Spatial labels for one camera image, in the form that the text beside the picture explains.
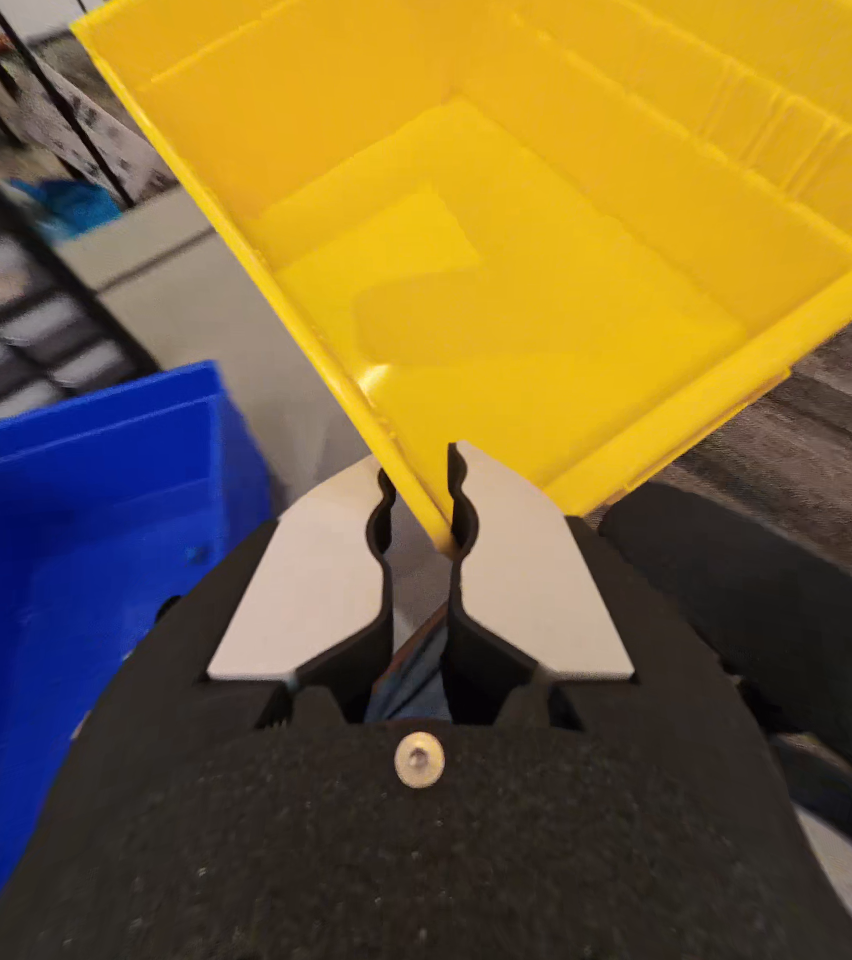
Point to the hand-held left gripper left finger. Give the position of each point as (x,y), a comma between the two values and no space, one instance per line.
(306,592)

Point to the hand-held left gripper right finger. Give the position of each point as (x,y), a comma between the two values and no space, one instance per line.
(538,592)

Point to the blue plastic bin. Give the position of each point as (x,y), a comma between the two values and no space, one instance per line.
(58,562)

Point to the yellow plastic bin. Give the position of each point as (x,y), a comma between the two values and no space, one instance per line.
(546,225)

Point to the black drawer cabinet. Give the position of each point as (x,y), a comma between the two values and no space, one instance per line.
(58,300)

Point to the array of clear drawers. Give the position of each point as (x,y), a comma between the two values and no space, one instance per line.
(13,322)

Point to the person's dark trousers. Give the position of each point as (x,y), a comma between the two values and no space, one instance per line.
(411,675)

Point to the white floor sign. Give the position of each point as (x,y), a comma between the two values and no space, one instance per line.
(96,135)

